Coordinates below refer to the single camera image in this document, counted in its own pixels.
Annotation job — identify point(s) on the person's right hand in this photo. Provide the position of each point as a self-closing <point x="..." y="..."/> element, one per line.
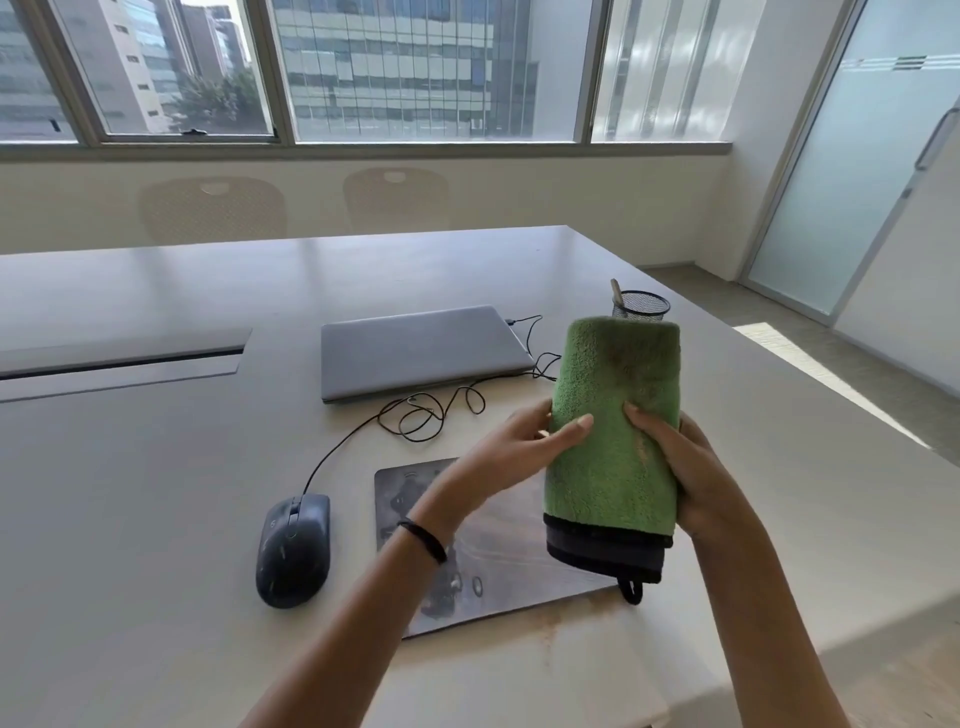
<point x="701" y="480"/>

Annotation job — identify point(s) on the person's left hand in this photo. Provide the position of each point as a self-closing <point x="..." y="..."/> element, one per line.
<point x="487" y="472"/>

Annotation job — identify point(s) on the person's left thumb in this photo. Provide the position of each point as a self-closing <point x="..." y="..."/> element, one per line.
<point x="562" y="440"/>

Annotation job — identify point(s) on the person's right thumb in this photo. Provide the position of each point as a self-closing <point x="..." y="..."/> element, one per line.
<point x="649" y="429"/>

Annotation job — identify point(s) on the green microfiber cloth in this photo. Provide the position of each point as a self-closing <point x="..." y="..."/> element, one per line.
<point x="615" y="375"/>

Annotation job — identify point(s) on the person's right forearm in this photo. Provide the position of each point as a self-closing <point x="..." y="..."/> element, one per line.
<point x="765" y="630"/>

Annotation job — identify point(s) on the person's left forearm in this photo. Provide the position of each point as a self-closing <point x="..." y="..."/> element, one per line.
<point x="352" y="645"/>

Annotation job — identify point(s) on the black mesh pen holder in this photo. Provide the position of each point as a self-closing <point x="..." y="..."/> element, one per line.
<point x="645" y="306"/>

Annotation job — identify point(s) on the grey patterned mouse pad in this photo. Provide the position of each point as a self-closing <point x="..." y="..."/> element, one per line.
<point x="502" y="570"/>

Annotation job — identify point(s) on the grey closed laptop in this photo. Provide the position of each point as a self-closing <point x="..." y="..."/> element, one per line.
<point x="420" y="352"/>

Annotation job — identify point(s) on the black wristband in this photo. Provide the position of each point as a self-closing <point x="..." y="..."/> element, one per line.
<point x="424" y="540"/>

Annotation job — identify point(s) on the beige chair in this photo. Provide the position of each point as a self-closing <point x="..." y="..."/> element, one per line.
<point x="214" y="214"/>
<point x="397" y="202"/>

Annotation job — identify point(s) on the dark grey computer mouse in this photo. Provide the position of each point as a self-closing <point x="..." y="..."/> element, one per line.
<point x="292" y="551"/>

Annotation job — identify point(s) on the frosted glass door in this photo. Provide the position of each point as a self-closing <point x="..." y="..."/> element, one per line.
<point x="847" y="165"/>

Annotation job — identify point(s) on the grey framed window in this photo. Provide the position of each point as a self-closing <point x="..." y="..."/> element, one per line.
<point x="285" y="90"/>

